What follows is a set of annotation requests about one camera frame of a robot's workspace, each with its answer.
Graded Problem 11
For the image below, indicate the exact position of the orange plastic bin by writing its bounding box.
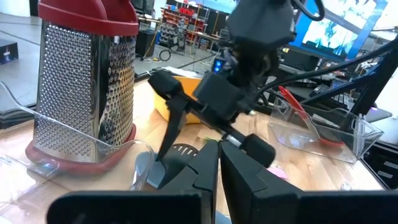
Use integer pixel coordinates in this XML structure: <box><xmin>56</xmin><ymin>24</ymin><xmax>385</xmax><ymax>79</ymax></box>
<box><xmin>153</xmin><ymin>75</ymin><xmax>203</xmax><ymax>124</ymax></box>

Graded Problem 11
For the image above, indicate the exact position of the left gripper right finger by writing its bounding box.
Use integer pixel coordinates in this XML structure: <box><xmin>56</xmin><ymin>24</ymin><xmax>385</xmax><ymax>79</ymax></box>
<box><xmin>220</xmin><ymin>139</ymin><xmax>304</xmax><ymax>224</ymax></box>

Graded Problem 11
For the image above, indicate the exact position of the right camera black cable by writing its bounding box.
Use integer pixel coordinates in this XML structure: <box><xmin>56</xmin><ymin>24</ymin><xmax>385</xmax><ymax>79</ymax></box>
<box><xmin>248</xmin><ymin>36</ymin><xmax>398</xmax><ymax>105</ymax></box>

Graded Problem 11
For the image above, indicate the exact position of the small black box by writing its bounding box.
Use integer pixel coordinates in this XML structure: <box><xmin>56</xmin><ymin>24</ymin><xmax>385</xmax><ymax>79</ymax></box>
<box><xmin>0</xmin><ymin>38</ymin><xmax>19</xmax><ymax>65</ymax></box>

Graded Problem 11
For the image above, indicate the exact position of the red parts shelving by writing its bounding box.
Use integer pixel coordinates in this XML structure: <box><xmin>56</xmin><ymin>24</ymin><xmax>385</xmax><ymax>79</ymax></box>
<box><xmin>160</xmin><ymin>7</ymin><xmax>201</xmax><ymax>52</ymax></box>

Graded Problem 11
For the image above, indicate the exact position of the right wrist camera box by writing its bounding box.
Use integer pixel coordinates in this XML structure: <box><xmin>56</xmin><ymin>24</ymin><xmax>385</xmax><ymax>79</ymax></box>
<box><xmin>192</xmin><ymin>73</ymin><xmax>251</xmax><ymax>123</ymax></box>

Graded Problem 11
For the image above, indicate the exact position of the clear plastic bin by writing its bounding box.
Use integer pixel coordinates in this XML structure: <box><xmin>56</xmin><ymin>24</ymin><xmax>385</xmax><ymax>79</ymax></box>
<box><xmin>0</xmin><ymin>80</ymin><xmax>155</xmax><ymax>212</ymax></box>
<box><xmin>267</xmin><ymin>97</ymin><xmax>385</xmax><ymax>165</ymax></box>

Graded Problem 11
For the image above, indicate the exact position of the large wall display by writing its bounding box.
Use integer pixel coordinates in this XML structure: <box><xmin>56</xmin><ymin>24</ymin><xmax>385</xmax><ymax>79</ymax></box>
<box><xmin>294</xmin><ymin>0</ymin><xmax>398</xmax><ymax>60</ymax></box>

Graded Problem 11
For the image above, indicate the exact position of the red spatula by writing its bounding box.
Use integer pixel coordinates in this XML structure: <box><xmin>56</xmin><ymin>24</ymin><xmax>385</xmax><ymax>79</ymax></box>
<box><xmin>277</xmin><ymin>85</ymin><xmax>345</xmax><ymax>147</ymax></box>

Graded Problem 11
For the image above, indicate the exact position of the blue-lit device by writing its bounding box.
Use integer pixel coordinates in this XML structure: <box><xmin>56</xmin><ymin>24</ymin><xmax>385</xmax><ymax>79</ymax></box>
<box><xmin>212</xmin><ymin>57</ymin><xmax>227</xmax><ymax>75</ymax></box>

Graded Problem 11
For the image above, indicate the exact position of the black aluminium rig frame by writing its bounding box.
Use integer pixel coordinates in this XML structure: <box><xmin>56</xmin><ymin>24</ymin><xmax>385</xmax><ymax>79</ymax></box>
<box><xmin>300</xmin><ymin>46</ymin><xmax>398</xmax><ymax>116</ymax></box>

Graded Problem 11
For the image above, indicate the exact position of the red steel box grater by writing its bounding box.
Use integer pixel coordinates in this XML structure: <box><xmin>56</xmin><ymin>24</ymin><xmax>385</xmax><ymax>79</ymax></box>
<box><xmin>25</xmin><ymin>0</ymin><xmax>140</xmax><ymax>175</ymax></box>

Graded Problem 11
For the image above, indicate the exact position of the pink spatula clear handle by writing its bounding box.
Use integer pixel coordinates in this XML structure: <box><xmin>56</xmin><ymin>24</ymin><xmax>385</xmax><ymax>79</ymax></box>
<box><xmin>266</xmin><ymin>166</ymin><xmax>289</xmax><ymax>182</ymax></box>

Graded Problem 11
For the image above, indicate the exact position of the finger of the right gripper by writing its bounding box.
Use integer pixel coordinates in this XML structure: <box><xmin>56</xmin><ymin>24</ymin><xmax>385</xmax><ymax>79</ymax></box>
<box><xmin>155</xmin><ymin>98</ymin><xmax>188</xmax><ymax>162</ymax></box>

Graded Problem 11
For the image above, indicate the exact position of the grey-blue silicone spatula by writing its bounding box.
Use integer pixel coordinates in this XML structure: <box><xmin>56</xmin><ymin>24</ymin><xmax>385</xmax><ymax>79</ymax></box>
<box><xmin>134</xmin><ymin>151</ymin><xmax>168</xmax><ymax>190</ymax></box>

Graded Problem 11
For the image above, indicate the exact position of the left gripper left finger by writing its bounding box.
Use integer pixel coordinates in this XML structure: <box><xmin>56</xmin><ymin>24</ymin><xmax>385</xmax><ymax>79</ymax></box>
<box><xmin>157</xmin><ymin>139</ymin><xmax>221</xmax><ymax>224</ymax></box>

